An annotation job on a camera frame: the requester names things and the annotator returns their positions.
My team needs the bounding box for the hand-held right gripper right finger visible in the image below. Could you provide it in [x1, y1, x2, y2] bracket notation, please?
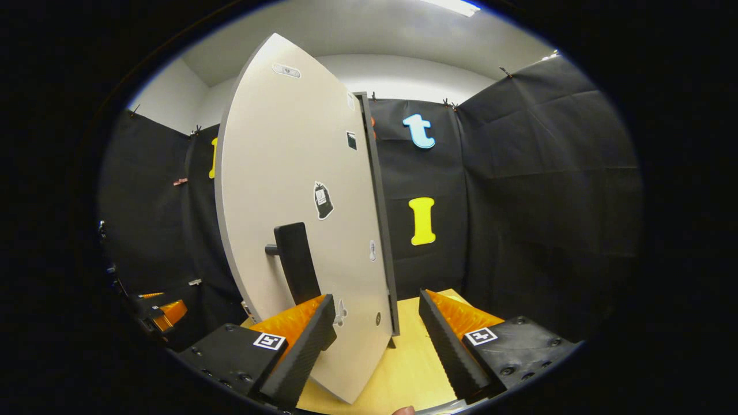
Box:
[419, 289, 580, 404]

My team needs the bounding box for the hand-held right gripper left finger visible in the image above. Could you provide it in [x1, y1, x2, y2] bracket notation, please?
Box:
[176, 294, 337, 411]

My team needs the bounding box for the black cabinet door handle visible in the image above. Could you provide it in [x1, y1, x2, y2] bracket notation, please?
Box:
[265, 222, 322, 306]

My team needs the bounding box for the beige cabinet door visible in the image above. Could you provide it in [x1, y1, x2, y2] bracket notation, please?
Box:
[214, 33, 396, 404]

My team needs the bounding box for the dark grey cabinet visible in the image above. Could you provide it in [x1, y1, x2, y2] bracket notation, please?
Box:
[355, 91, 401, 349]

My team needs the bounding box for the black backdrop cloth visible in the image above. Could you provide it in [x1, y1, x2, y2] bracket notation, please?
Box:
[98, 55, 643, 352]

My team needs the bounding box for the long ceiling light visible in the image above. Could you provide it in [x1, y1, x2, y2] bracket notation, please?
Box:
[424, 0, 482, 18]

